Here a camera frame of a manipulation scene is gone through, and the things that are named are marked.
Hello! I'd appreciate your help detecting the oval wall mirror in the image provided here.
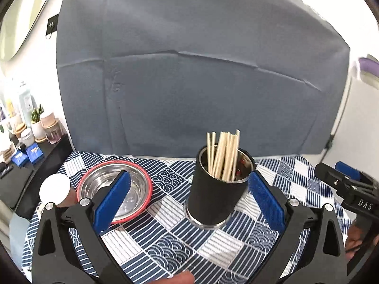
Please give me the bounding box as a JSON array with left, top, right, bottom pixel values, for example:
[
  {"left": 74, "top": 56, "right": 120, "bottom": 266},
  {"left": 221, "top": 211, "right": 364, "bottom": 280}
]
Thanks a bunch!
[{"left": 0, "top": 0, "right": 61, "bottom": 62}]

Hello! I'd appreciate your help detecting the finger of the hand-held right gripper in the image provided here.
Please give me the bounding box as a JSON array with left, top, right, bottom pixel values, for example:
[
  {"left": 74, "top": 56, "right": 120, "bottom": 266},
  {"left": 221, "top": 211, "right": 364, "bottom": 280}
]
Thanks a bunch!
[
  {"left": 335, "top": 161, "right": 362, "bottom": 182},
  {"left": 314, "top": 163, "right": 356, "bottom": 190}
]

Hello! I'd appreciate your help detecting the small white jar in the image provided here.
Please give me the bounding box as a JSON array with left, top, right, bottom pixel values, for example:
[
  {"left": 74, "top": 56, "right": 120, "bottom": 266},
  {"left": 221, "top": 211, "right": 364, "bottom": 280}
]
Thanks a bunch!
[{"left": 19, "top": 128, "right": 35, "bottom": 148}]

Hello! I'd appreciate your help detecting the person's left hand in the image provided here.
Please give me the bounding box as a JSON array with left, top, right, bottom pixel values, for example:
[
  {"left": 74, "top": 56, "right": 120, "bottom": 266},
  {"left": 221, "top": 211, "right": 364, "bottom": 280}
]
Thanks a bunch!
[{"left": 160, "top": 271, "right": 195, "bottom": 284}]

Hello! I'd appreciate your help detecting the pink jar with wooden lid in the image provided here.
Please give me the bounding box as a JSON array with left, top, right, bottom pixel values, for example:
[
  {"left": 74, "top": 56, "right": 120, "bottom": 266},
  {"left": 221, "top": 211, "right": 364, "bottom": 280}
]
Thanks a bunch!
[{"left": 40, "top": 111, "right": 64, "bottom": 145}]

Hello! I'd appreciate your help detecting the tall pale bottle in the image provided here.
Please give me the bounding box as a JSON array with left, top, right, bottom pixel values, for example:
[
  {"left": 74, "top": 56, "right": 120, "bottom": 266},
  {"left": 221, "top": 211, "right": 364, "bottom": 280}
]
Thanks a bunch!
[{"left": 18, "top": 81, "right": 35, "bottom": 126}]

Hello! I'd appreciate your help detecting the person's right hand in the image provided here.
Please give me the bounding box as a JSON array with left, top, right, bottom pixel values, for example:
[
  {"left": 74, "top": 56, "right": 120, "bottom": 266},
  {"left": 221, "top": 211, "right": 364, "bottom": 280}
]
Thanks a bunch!
[{"left": 345, "top": 222, "right": 370, "bottom": 261}]

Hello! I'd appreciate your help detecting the group of wooden chopsticks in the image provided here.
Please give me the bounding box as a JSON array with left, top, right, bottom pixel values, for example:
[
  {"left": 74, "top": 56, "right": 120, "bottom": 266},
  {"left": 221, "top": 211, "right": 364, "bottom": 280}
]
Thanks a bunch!
[{"left": 206, "top": 129, "right": 241, "bottom": 182}]

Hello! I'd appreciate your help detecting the purple and white object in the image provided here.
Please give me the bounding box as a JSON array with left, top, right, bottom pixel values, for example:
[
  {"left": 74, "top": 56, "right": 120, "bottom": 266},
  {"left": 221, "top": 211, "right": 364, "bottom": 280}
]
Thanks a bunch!
[{"left": 349, "top": 54, "right": 379, "bottom": 90}]

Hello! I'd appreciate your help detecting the black wall socket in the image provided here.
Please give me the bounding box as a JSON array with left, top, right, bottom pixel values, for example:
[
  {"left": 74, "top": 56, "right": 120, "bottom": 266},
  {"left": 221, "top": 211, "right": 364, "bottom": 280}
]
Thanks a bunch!
[{"left": 47, "top": 16, "right": 59, "bottom": 34}]

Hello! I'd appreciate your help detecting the small blue box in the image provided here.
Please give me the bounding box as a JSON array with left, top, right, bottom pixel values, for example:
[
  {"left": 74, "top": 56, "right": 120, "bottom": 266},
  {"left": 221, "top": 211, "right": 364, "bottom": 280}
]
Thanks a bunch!
[
  {"left": 26, "top": 142, "right": 44, "bottom": 164},
  {"left": 12, "top": 150, "right": 29, "bottom": 168}
]

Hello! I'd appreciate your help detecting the small potted plant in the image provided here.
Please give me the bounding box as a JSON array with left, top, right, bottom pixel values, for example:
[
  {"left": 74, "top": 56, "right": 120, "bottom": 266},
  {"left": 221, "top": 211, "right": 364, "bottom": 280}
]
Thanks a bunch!
[{"left": 30, "top": 104, "right": 48, "bottom": 143}]

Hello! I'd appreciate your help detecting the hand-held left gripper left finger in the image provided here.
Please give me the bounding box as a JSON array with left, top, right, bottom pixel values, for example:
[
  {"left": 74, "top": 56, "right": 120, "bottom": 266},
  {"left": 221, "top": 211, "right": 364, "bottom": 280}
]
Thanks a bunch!
[{"left": 32, "top": 170, "right": 132, "bottom": 284}]

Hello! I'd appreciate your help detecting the black side table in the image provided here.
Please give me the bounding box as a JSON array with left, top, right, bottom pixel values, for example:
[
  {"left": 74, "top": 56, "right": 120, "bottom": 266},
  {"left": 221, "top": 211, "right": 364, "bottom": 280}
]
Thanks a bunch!
[{"left": 0, "top": 140, "right": 75, "bottom": 220}]

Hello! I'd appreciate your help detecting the red steel bowl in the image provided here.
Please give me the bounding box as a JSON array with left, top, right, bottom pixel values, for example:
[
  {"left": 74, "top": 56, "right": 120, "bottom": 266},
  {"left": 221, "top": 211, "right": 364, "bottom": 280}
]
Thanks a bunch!
[{"left": 76, "top": 160, "right": 154, "bottom": 225}]

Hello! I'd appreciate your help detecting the grey backdrop cloth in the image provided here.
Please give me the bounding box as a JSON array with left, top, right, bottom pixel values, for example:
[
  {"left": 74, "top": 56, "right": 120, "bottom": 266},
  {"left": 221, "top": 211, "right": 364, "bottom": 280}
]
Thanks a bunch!
[{"left": 56, "top": 0, "right": 351, "bottom": 158}]

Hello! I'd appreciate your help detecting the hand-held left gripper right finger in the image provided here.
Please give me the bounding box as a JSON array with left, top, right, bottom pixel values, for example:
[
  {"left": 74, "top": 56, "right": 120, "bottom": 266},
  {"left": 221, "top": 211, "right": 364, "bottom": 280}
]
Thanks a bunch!
[{"left": 248, "top": 170, "right": 347, "bottom": 284}]

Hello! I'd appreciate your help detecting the blue white patterned tablecloth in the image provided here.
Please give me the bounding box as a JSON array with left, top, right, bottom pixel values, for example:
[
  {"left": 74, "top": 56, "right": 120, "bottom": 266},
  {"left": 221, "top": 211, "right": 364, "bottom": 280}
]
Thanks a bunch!
[{"left": 22, "top": 151, "right": 353, "bottom": 284}]

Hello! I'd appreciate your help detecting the black metal utensil holder cup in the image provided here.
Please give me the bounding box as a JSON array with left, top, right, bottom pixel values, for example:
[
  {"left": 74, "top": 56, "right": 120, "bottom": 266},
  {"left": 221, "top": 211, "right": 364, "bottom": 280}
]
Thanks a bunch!
[{"left": 184, "top": 146, "right": 257, "bottom": 230}]

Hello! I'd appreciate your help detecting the paper cup with white lid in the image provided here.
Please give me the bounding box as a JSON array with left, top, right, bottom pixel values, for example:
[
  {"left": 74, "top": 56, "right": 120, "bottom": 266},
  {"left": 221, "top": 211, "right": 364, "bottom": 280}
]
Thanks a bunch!
[{"left": 39, "top": 173, "right": 78, "bottom": 208}]

